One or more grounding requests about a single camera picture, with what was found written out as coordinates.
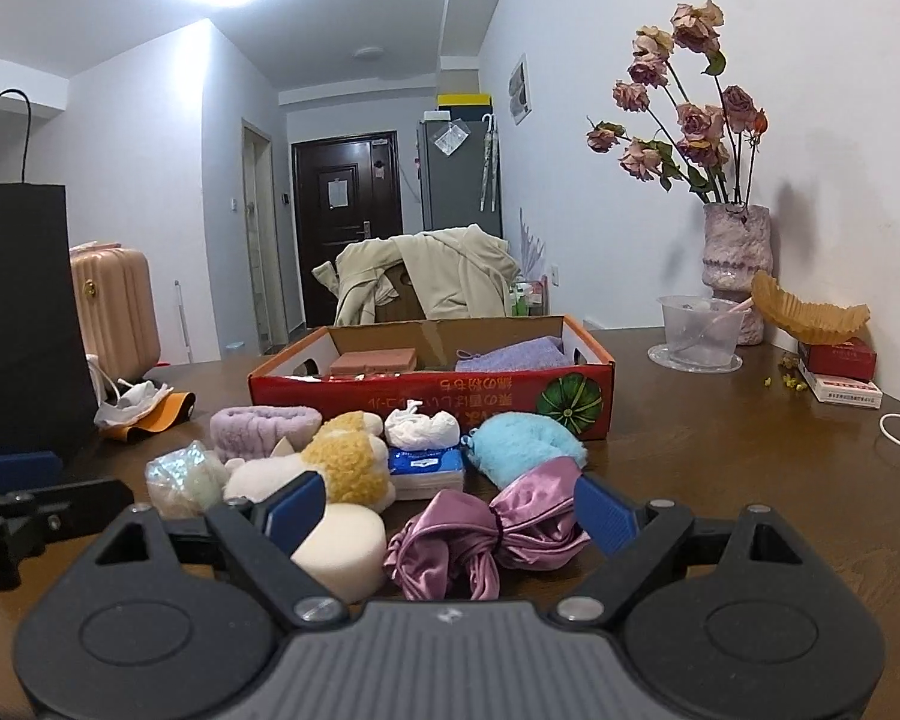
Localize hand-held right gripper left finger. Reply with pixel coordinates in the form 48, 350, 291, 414
75, 471, 347, 629

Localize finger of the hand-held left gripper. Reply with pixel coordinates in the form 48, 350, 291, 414
0, 478, 135, 593
0, 450, 62, 497

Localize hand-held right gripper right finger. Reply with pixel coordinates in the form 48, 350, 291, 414
551, 472, 818, 629

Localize white and yellow plush toy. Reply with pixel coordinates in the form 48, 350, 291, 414
223, 412, 398, 509

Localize cream round sponge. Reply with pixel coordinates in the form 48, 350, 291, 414
290, 502, 388, 605

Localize purple fluffy headband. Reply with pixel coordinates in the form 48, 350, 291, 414
210, 404, 324, 464

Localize blue fluffy plush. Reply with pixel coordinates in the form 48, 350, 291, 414
461, 412, 590, 492

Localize iridescent plastic bag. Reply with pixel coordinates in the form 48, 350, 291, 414
145, 440, 230, 520

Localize purple satin bonnet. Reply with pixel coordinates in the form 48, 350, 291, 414
382, 457, 595, 602

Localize red cardboard box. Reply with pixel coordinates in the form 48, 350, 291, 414
247, 315, 616, 441

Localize white face mask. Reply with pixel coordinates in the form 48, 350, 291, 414
94, 379, 173, 428

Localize blue tissue pack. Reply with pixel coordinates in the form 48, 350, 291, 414
386, 445, 467, 501

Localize orange pouch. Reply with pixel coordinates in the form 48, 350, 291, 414
101, 392, 198, 440

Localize white tied plastic bag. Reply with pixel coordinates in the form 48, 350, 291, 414
384, 399, 463, 452

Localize black paper bag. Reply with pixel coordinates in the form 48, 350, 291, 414
0, 88, 100, 466

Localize brown sponge block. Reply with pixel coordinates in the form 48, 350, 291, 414
328, 348, 419, 377

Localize purple towel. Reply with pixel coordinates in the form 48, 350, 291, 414
454, 337, 566, 374

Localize pink suitcase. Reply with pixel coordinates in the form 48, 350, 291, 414
69, 243, 162, 380

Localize clear plastic lid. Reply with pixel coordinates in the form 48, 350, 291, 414
648, 343, 744, 376

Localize plastic bottle vase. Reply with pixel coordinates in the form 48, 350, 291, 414
658, 294, 748, 370

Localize yellow dried flower bits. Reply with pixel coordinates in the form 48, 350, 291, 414
761, 352, 809, 395

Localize small bottles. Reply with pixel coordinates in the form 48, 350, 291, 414
507, 277, 549, 318

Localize brown chair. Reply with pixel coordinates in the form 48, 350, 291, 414
375, 262, 423, 323

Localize pink spoon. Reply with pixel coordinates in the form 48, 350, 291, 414
694, 298, 756, 331

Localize dark brown entry door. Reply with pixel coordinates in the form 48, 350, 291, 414
292, 133, 407, 328

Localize pale interior door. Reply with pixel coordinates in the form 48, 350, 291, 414
241, 118, 287, 352

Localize white small box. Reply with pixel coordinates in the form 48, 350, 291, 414
798, 360, 884, 409

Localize beige coat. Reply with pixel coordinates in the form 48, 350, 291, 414
334, 225, 523, 328

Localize red small box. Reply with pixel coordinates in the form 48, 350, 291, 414
798, 337, 878, 383

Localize pink glass vase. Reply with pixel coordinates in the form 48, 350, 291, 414
702, 202, 774, 347

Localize grey fridge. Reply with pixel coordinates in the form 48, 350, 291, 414
417, 114, 504, 239

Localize white umbrella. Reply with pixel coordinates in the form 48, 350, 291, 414
478, 112, 500, 213

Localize clear plastic bag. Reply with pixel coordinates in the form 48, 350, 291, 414
433, 122, 470, 159

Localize dried pink roses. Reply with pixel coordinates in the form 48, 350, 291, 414
586, 0, 770, 206

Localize white thin cable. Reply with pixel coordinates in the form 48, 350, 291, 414
85, 352, 125, 400

